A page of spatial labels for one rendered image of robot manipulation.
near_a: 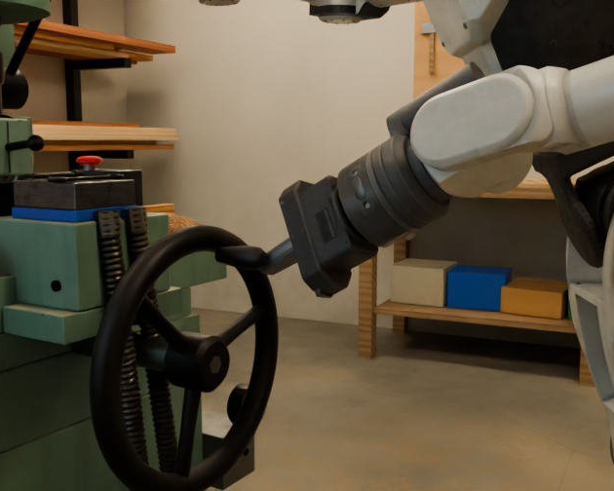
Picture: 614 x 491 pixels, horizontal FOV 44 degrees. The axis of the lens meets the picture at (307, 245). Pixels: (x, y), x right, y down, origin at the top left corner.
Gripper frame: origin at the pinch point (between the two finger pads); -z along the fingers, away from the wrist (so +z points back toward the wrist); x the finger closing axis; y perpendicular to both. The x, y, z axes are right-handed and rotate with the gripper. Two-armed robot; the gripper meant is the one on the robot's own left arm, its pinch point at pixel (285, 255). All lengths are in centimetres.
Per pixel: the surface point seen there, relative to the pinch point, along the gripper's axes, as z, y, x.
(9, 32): -37, 2, 56
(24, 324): -22.1, 16.7, 0.6
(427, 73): -78, -280, 179
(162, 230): -12.7, 3.7, 8.8
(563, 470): -53, -189, -28
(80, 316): -16.5, 14.0, -0.7
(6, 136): -25.6, 12.9, 26.8
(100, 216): -11.0, 13.6, 8.0
